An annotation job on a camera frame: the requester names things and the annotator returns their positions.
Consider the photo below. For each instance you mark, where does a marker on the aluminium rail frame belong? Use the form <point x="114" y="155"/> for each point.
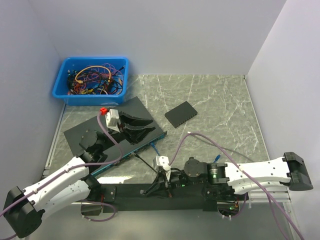
<point x="189" y="183"/>

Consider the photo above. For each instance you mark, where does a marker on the small black network switch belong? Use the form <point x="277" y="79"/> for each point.
<point x="180" y="114"/>

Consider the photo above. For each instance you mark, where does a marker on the blue plastic bin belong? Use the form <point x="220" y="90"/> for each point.
<point x="92" y="81"/>

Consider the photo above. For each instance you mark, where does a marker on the large black network switch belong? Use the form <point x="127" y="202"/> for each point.
<point x="91" y="139"/>

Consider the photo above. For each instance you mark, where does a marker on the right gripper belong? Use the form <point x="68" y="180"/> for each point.
<point x="163" y="180"/>

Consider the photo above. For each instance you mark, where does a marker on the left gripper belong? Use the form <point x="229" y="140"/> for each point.
<point x="134" y="134"/>

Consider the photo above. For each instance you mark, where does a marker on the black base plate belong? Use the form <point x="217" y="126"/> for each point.
<point x="131" y="197"/>

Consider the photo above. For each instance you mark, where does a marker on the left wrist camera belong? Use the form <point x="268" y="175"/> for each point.
<point x="112" y="118"/>

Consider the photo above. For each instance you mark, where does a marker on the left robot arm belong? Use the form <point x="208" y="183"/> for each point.
<point x="25" y="209"/>

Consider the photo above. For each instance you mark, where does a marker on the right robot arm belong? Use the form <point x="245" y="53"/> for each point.
<point x="289" y="170"/>

